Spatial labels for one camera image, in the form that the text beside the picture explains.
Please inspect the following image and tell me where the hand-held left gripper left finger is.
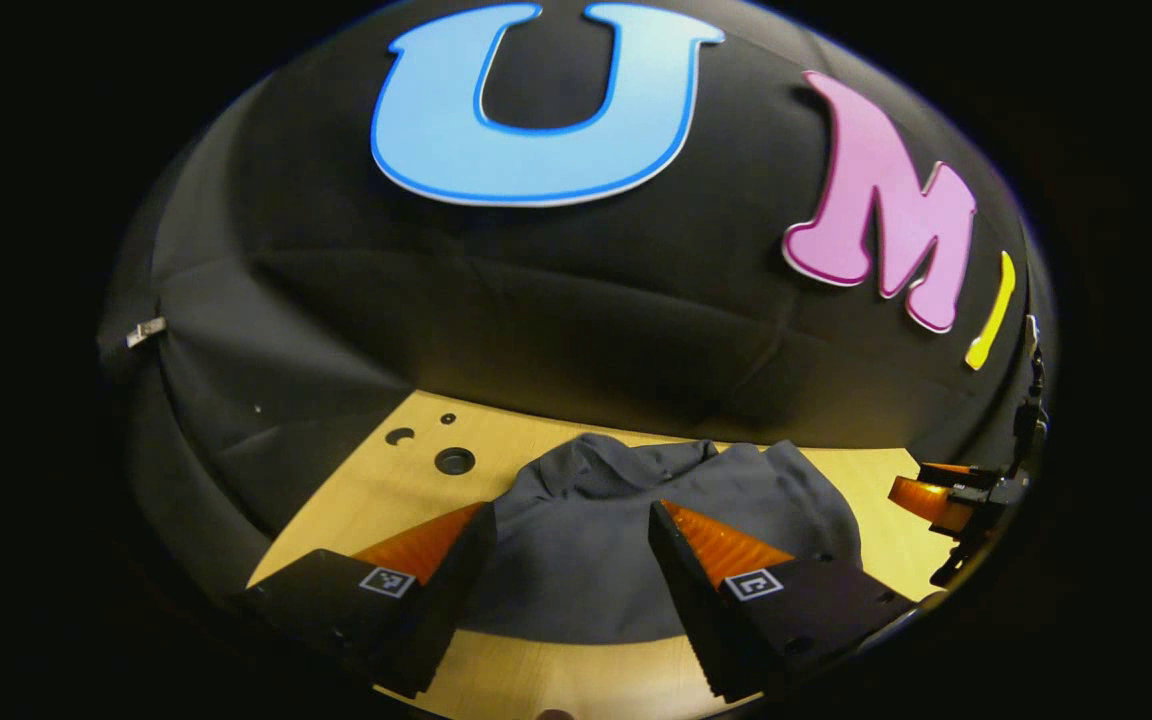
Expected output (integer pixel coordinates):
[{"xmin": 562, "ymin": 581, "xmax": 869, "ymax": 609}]
[{"xmin": 231, "ymin": 502, "xmax": 499, "ymax": 699}]

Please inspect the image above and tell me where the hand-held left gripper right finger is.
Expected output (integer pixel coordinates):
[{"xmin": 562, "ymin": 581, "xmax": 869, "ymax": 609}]
[{"xmin": 648, "ymin": 500, "xmax": 922, "ymax": 703}]

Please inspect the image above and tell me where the dark grey collared shirt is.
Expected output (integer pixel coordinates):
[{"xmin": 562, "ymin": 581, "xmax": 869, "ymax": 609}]
[{"xmin": 461, "ymin": 432, "xmax": 862, "ymax": 646}]

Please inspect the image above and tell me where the black backdrop cloth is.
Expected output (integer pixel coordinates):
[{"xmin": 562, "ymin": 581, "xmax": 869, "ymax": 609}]
[{"xmin": 96, "ymin": 0, "xmax": 1057, "ymax": 601}]

